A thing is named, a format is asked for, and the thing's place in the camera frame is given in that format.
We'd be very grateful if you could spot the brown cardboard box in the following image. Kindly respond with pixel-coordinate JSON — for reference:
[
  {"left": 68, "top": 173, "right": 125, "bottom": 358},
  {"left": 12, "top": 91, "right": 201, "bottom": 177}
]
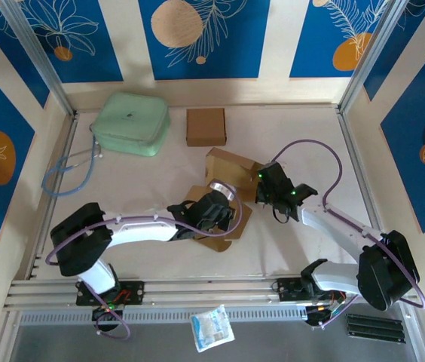
[
  {"left": 182, "top": 146, "right": 271, "bottom": 253},
  {"left": 185, "top": 108, "right": 228, "bottom": 147}
]

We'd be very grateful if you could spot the white blue sachet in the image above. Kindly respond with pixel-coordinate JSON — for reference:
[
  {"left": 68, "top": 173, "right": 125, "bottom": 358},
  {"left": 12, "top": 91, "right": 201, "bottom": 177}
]
[{"left": 190, "top": 304, "right": 236, "bottom": 354}]

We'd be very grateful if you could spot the mint green zipper case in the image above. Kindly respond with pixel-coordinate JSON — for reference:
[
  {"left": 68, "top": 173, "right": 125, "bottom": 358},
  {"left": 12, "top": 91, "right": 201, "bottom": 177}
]
[{"left": 90, "top": 92, "right": 171, "bottom": 158}]

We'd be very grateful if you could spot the blue tube stethoscope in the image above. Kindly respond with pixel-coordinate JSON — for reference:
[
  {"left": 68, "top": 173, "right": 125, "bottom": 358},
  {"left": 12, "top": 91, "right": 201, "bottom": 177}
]
[{"left": 41, "top": 132, "right": 105, "bottom": 197}]

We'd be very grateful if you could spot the black ribbed block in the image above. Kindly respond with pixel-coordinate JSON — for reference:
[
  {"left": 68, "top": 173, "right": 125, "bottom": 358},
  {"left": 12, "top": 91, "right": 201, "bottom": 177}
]
[{"left": 346, "top": 312, "right": 406, "bottom": 345}]

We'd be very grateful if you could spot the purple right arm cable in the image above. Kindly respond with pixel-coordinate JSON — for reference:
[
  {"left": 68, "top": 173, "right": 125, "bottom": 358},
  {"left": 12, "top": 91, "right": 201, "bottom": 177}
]
[{"left": 272, "top": 139, "right": 425, "bottom": 330}]

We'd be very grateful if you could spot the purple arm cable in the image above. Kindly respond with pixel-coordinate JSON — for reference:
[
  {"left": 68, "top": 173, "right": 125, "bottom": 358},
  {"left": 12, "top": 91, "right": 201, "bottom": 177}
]
[
  {"left": 272, "top": 139, "right": 425, "bottom": 330},
  {"left": 44, "top": 184, "right": 243, "bottom": 340}
]

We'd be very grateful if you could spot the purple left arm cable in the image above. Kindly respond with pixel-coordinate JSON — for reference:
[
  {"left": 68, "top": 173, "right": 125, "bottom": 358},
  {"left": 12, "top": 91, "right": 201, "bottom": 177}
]
[{"left": 44, "top": 184, "right": 243, "bottom": 340}]

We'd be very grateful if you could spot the aluminium frame rail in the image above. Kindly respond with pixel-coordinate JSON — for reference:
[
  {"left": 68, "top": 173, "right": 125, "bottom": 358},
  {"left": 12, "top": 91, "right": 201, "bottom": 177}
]
[{"left": 3, "top": 271, "right": 419, "bottom": 312}]

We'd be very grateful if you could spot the aluminium table side rail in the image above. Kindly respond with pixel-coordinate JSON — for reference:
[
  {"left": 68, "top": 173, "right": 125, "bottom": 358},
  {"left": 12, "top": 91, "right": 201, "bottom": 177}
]
[
  {"left": 335, "top": 105, "right": 397, "bottom": 273},
  {"left": 27, "top": 112, "right": 81, "bottom": 281}
]

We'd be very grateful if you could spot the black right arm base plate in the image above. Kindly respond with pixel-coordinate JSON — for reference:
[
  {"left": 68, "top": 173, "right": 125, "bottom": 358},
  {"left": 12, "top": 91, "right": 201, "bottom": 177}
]
[{"left": 272, "top": 277, "right": 346, "bottom": 302}]

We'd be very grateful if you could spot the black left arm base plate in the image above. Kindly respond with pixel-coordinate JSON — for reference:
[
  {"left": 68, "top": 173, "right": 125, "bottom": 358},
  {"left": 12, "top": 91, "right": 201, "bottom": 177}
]
[{"left": 75, "top": 279, "right": 145, "bottom": 306}]

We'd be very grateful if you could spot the grey slotted cable duct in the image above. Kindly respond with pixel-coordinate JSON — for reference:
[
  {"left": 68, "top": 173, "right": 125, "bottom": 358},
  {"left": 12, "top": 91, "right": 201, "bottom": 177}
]
[{"left": 18, "top": 305, "right": 311, "bottom": 325}]

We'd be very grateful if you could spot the aluminium frame post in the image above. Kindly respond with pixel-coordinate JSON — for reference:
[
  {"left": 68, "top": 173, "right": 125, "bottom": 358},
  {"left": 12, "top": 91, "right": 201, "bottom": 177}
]
[
  {"left": 337, "top": 0, "right": 411, "bottom": 114},
  {"left": 0, "top": 0, "right": 77, "bottom": 116}
]

